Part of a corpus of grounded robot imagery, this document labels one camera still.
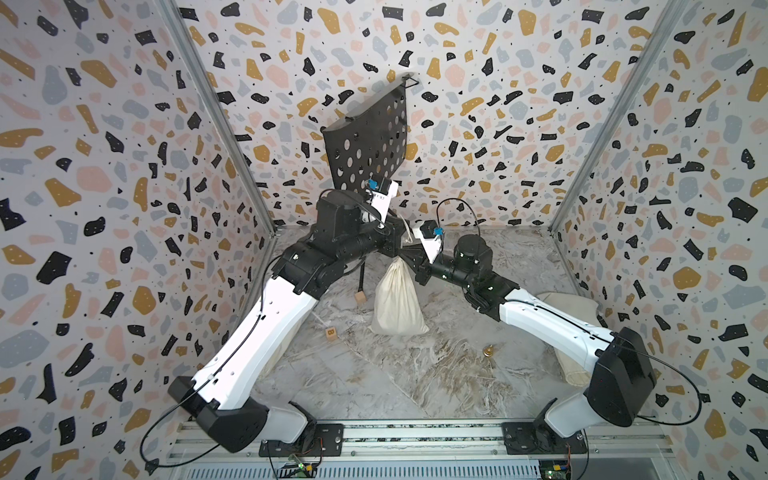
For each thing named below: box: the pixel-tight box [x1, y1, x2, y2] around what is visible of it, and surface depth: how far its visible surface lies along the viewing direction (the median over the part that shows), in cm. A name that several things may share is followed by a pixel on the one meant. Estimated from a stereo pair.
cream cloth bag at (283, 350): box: [257, 314, 307, 381], surface depth 89 cm
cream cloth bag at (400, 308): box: [369, 257, 429, 335], surface depth 82 cm
